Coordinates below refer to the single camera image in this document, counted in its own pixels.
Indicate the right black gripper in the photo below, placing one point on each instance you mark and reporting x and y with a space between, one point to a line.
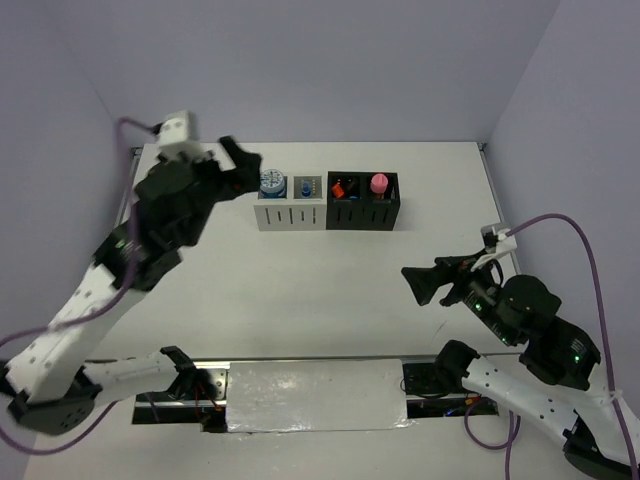
423 278

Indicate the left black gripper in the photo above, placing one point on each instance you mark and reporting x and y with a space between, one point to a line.
244 179

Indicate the blue patterned tape roll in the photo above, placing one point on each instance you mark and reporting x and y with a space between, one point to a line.
273 184

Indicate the orange highlighter marker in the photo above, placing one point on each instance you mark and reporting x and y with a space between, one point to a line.
337 191

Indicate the pink glue stick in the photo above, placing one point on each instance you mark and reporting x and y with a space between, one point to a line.
378 186

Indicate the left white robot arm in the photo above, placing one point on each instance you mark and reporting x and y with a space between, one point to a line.
54 384

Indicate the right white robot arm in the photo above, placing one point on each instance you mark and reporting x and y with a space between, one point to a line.
573 404

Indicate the white slotted container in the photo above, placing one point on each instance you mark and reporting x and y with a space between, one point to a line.
293 212

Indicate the black slotted container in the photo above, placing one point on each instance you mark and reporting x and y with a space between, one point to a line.
366 213

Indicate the silver foil covered plate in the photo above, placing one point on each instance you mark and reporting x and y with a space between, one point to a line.
316 396

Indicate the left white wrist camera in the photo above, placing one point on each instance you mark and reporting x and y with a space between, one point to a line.
179 134

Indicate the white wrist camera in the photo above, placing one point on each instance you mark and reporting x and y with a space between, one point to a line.
497 244
179 134

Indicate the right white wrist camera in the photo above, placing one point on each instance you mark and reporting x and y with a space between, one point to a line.
497 244

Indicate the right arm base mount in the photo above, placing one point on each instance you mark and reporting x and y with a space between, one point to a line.
429 394

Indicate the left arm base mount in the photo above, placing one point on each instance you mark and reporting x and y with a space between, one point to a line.
205 406

